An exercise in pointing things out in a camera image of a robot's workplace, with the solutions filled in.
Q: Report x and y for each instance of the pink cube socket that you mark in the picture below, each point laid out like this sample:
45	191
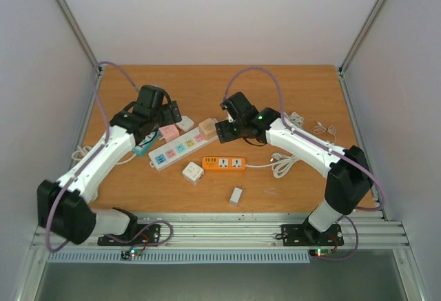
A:
168	133

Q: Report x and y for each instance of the long white power strip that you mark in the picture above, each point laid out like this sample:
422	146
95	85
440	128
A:
179	148

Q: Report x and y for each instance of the right circuit board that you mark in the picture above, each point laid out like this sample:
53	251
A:
320	252

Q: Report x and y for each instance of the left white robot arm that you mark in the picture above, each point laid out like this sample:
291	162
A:
63	205

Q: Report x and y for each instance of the grey slotted cable duct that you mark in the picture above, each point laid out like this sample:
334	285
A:
183	257

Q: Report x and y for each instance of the teal power strip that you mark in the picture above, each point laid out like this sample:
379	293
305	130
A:
144	146

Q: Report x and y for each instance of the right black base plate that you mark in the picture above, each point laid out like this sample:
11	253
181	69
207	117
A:
294	235

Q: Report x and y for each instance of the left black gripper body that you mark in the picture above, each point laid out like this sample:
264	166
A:
169	118

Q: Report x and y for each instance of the circuit board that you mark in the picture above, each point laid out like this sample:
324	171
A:
320	252
130	254

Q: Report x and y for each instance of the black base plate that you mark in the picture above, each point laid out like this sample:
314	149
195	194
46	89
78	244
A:
149	234
294	235

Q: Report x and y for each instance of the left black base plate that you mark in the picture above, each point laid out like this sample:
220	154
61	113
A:
149	234

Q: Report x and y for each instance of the white cube socket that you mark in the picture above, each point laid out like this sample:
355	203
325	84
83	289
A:
193	173

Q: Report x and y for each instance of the white wall charger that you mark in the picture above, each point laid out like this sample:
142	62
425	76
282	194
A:
235	196

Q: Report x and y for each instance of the aluminium rail frame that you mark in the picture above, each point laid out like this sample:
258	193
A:
258	230

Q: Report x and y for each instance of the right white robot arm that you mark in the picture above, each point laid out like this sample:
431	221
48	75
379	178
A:
348	178

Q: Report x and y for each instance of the small white square charger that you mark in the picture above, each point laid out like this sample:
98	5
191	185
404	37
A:
186	124

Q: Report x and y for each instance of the orange power strip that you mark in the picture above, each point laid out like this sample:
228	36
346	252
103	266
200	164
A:
223	163

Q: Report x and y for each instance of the left circuit board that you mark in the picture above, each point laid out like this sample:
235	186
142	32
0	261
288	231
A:
130	254

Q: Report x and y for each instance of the beige cube socket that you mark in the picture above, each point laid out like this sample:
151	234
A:
207	128

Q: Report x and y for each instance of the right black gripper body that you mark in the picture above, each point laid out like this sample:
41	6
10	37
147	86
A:
224	131

